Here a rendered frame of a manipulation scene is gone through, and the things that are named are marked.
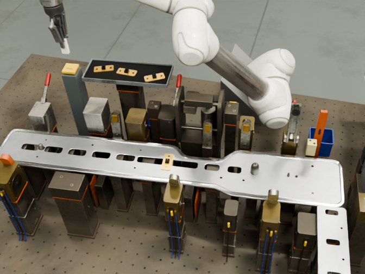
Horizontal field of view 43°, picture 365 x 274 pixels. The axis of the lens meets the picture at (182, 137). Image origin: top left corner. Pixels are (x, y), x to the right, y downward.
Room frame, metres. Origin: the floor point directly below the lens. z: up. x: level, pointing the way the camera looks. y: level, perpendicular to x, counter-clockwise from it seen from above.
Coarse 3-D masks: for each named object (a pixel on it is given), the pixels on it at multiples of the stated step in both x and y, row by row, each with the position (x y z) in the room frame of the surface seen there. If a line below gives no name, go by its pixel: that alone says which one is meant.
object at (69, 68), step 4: (68, 64) 1.67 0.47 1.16; (72, 64) 1.66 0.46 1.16; (76, 64) 1.66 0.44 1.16; (64, 68) 1.64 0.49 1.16; (68, 68) 1.63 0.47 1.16; (72, 68) 1.63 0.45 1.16; (76, 68) 1.63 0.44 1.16; (64, 72) 1.62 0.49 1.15; (68, 72) 1.61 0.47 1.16; (72, 72) 1.61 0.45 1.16
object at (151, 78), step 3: (150, 75) 1.55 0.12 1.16; (153, 75) 1.54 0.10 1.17; (156, 75) 1.55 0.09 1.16; (159, 75) 1.54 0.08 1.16; (162, 75) 1.54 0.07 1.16; (144, 78) 1.53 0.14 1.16; (150, 78) 1.53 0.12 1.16; (153, 78) 1.53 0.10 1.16; (156, 78) 1.52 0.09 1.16; (159, 78) 1.52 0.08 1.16; (162, 78) 1.52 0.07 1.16; (147, 81) 1.51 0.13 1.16; (150, 81) 1.51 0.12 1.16
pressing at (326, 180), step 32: (0, 160) 1.27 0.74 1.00; (32, 160) 1.26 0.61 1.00; (64, 160) 1.25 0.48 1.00; (96, 160) 1.24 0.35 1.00; (192, 160) 1.20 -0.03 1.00; (224, 160) 1.19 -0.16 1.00; (256, 160) 1.18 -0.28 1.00; (288, 160) 1.17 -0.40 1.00; (320, 160) 1.16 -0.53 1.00; (224, 192) 1.04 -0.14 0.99; (256, 192) 1.03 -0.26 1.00; (288, 192) 1.02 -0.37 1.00; (320, 192) 1.01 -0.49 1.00
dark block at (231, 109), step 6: (228, 102) 1.40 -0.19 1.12; (228, 108) 1.36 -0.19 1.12; (234, 108) 1.36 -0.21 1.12; (228, 114) 1.33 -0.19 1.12; (234, 114) 1.33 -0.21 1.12; (228, 120) 1.33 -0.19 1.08; (234, 120) 1.32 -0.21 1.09; (228, 126) 1.33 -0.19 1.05; (234, 126) 1.33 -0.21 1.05; (228, 132) 1.33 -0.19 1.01; (234, 132) 1.33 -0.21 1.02; (228, 138) 1.33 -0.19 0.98; (234, 138) 1.33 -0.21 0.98; (228, 144) 1.33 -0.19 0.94; (234, 144) 1.33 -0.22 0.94; (228, 150) 1.33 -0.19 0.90; (234, 150) 1.33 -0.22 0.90; (228, 168) 1.33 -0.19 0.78; (234, 168) 1.39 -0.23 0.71
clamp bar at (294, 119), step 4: (292, 104) 1.26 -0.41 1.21; (296, 104) 1.26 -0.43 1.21; (300, 104) 1.25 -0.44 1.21; (292, 108) 1.25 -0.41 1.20; (296, 108) 1.24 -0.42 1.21; (300, 108) 1.24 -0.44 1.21; (292, 112) 1.22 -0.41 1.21; (296, 112) 1.22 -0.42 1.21; (292, 116) 1.25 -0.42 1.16; (296, 116) 1.25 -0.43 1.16; (292, 120) 1.25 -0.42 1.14; (296, 120) 1.24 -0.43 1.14; (288, 124) 1.24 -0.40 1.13; (292, 124) 1.24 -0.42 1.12; (296, 124) 1.23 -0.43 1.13; (288, 128) 1.23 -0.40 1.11; (292, 128) 1.24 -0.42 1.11; (296, 128) 1.23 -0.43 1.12; (288, 132) 1.23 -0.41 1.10; (292, 132) 1.24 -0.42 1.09; (296, 132) 1.23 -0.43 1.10; (288, 136) 1.23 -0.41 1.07; (296, 136) 1.22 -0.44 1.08
